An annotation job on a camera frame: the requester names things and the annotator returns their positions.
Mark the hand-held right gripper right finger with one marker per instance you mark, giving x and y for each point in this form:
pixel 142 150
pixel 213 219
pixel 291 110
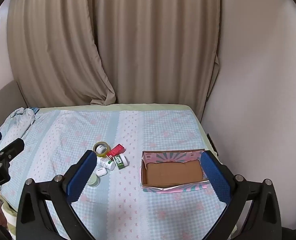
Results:
pixel 215 175

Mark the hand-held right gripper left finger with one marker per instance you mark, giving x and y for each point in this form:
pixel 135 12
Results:
pixel 81 175

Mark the pale green round lid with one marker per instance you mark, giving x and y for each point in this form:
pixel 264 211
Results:
pixel 93 180

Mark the white earbuds case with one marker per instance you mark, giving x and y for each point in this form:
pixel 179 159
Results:
pixel 100 172

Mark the white pill bottle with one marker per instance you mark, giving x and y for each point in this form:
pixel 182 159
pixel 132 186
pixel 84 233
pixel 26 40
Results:
pixel 106 163

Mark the yellow tape roll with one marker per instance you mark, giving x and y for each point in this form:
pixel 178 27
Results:
pixel 101 148

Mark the green label white jar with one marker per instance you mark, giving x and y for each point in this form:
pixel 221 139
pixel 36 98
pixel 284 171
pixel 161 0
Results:
pixel 120 161

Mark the red carton box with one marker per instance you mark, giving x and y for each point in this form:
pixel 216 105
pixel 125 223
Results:
pixel 116 150

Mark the printed cardboard box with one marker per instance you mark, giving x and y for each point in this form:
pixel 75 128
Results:
pixel 173 171

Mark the crumpled light blue cloth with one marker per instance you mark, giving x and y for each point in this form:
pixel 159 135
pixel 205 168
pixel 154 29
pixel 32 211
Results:
pixel 21 116

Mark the grey headboard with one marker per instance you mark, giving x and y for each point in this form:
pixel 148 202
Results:
pixel 3 100

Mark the pale green bed sheet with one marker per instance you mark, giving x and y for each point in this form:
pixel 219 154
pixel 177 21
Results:
pixel 148 106

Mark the beige curtain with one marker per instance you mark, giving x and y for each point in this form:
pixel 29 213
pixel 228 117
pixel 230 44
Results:
pixel 55 42
pixel 158 42

